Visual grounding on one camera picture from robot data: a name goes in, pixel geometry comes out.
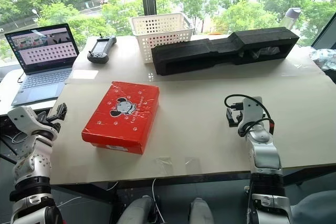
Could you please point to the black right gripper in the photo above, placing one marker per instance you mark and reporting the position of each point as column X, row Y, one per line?
column 235, row 122

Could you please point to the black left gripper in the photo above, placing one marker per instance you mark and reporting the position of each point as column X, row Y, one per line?
column 48, row 120

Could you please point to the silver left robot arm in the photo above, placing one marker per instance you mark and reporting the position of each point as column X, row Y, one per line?
column 34, row 161

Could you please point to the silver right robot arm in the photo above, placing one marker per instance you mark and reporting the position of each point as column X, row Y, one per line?
column 265, row 153

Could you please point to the red shoe box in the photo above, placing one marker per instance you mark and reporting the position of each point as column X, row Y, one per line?
column 126, row 127

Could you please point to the grey open laptop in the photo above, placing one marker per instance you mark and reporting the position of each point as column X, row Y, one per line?
column 44, row 77

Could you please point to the white paper sheet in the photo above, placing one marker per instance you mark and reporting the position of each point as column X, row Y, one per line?
column 85, row 74

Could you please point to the clear tape strip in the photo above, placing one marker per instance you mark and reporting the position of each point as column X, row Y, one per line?
column 164, row 161
column 193, row 163

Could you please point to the crumpled plastic wrap in foam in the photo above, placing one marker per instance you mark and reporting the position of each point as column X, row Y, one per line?
column 263, row 52

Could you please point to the long black foam block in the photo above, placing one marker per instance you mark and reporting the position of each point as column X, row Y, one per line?
column 194, row 51

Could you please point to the black handheld remote controller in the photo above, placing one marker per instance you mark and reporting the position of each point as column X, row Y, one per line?
column 101, row 48

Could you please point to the grey rounded robot leg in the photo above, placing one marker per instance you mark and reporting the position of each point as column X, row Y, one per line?
column 137, row 212
column 200, row 212

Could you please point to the crumpled clear plastic bag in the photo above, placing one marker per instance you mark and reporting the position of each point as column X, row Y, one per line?
column 324, row 57

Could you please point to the white perforated plastic basket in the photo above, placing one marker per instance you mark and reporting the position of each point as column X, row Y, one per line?
column 162, row 28

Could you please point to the grey angled vent pipe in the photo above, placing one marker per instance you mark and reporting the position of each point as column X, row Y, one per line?
column 291, row 16

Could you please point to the blue-grey rounded seat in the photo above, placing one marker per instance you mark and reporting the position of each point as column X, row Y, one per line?
column 315, row 208

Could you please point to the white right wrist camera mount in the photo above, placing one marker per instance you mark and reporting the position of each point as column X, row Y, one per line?
column 252, row 111

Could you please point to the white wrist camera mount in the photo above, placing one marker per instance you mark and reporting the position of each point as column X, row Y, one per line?
column 252, row 111
column 22, row 117

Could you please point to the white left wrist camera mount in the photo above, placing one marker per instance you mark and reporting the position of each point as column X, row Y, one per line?
column 22, row 117

